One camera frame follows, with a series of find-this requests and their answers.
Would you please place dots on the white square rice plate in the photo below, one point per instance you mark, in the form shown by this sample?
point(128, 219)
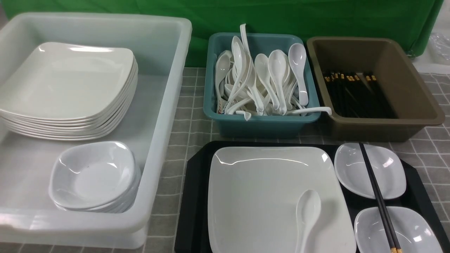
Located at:
point(253, 194)

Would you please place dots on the white ceramic soup spoon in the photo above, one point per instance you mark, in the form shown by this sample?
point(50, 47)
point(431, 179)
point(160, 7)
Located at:
point(308, 211)

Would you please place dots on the small white bowl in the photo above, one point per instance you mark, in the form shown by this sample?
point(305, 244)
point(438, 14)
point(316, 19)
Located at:
point(351, 170)
point(413, 232)

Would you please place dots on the black chopstick gold tip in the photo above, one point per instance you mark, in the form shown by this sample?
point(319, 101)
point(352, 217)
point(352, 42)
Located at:
point(374, 189)

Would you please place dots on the teal plastic spoon bin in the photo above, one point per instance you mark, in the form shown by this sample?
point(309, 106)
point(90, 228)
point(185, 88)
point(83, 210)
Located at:
point(265, 127)

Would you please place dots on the pile of white soup spoons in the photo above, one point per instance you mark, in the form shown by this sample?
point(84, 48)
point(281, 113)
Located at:
point(262, 85)

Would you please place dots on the large translucent white tub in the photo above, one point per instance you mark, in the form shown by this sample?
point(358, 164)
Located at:
point(28, 216)

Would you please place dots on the stack of small white bowls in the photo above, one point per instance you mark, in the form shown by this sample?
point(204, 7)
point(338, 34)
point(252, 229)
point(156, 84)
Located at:
point(100, 177)

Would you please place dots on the pile of black chopsticks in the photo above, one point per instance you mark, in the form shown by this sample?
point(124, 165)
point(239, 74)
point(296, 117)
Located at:
point(357, 95)

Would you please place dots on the brown plastic chopstick bin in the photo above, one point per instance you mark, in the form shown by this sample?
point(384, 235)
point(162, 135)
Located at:
point(406, 91)

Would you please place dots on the stack of white square plates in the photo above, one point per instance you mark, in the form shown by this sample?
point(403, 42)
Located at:
point(69, 92)

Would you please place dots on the grey checked tablecloth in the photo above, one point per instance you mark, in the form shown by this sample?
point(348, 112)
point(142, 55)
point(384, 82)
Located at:
point(190, 130)

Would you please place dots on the green backdrop cloth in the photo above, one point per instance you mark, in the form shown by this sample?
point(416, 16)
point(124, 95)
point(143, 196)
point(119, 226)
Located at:
point(408, 22)

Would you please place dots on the clear plastic bag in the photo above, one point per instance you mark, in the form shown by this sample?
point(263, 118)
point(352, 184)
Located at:
point(440, 48)

